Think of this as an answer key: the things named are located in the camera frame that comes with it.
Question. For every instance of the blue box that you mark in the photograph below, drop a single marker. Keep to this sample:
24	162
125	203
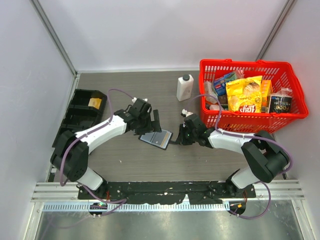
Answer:
219	86

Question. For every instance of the yellow card in tray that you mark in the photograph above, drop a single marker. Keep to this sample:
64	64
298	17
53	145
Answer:
95	102

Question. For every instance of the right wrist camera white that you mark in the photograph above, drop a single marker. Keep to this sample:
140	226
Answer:
185	113

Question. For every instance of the orange snack box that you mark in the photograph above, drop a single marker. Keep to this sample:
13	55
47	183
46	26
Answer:
266	91

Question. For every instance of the black leather card holder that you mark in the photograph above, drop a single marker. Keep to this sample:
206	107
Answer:
159	140

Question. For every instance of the yellow Lays chips bag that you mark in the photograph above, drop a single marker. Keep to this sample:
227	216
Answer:
244	95

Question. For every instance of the black snack package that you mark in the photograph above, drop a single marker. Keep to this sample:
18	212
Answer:
280	102

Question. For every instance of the red plastic shopping basket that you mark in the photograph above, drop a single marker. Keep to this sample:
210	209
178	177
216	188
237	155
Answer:
244	113

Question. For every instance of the black compartment tray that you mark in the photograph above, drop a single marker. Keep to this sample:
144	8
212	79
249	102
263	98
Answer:
79	116

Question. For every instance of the white bottle black cap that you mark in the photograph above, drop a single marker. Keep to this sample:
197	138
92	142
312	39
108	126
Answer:
184	87

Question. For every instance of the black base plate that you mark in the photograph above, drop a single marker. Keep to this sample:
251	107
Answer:
171	192

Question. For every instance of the white cable duct rail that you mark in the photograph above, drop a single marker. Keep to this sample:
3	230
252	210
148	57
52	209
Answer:
185	206

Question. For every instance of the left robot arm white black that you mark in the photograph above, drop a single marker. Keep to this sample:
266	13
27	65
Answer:
72	150

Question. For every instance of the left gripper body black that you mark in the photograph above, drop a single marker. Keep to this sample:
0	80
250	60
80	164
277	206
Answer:
145	124

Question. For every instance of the pale wrapped snack pack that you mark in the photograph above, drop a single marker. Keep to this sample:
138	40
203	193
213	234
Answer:
211	95

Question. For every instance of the green sponge pack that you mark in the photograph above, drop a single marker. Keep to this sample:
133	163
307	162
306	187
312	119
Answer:
232	76

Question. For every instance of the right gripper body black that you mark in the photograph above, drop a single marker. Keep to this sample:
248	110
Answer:
187	137

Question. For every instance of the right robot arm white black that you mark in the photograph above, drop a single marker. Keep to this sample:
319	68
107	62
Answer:
264	157

